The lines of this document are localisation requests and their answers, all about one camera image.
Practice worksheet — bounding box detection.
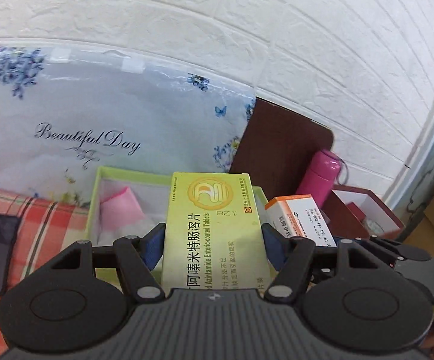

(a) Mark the orange white medicine box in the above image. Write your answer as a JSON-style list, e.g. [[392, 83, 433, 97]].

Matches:
[[265, 194, 337, 247]]

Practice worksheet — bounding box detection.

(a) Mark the pink white rubber glove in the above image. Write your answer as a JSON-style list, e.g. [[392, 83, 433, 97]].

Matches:
[[99, 187, 145, 232]]

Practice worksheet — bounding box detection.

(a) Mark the red plaid bed sheet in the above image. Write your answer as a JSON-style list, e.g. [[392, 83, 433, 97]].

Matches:
[[0, 190, 88, 355]]

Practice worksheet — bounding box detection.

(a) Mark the dark brown wooden headboard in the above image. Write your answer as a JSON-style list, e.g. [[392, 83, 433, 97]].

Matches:
[[230, 97, 334, 200]]

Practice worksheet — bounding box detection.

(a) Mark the green cardboard storage box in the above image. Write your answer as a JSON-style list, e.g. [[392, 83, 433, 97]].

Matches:
[[86, 166, 271, 293]]

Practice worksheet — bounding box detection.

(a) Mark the yellow-green medicine box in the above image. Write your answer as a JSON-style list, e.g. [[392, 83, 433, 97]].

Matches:
[[161, 172, 271, 293]]

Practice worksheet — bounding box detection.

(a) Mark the pink thermos bottle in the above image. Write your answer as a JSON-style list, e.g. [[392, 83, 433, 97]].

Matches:
[[296, 150, 347, 208]]

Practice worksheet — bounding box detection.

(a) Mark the floral packaged pillow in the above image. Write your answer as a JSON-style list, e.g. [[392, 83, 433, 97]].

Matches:
[[0, 46, 256, 206]]

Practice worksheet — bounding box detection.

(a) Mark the brown cardboard box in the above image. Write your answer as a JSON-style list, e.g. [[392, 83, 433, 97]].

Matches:
[[322, 185, 404, 239]]

